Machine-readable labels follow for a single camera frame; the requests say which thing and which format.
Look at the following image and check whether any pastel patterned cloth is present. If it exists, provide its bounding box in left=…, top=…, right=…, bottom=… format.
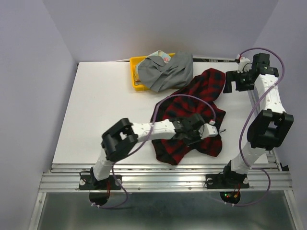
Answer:
left=148, top=50, right=171, bottom=63

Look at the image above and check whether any grey skirt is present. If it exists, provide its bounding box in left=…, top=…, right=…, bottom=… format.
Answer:
left=137, top=51, right=193, bottom=92

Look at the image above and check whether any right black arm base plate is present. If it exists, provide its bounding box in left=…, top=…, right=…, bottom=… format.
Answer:
left=205, top=173, right=249, bottom=189

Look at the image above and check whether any aluminium frame rail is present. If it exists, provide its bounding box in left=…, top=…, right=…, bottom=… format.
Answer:
left=28, top=56, right=298, bottom=230

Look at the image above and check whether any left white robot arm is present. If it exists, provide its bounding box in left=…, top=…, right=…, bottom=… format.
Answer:
left=90, top=114, right=216, bottom=189

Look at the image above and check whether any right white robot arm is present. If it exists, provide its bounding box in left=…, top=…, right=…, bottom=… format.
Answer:
left=221, top=53, right=294, bottom=187

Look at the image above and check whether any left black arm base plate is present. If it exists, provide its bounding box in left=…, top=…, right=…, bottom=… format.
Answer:
left=79, top=169, right=122, bottom=191

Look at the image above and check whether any yellow plastic bin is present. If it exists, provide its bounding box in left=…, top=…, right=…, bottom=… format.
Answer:
left=130, top=52, right=176, bottom=92

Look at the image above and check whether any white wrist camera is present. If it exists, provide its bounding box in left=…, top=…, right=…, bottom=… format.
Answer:
left=236, top=54, right=251, bottom=73
left=201, top=123, right=219, bottom=139

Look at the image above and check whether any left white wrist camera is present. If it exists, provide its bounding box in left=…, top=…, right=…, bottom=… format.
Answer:
left=201, top=123, right=219, bottom=139

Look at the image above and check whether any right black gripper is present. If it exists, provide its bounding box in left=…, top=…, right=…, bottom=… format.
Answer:
left=223, top=69, right=253, bottom=93

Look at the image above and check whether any red black plaid skirt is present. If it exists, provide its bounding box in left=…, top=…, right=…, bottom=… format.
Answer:
left=152, top=68, right=226, bottom=165

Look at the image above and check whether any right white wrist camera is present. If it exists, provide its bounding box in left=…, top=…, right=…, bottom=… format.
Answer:
left=236, top=54, right=251, bottom=73

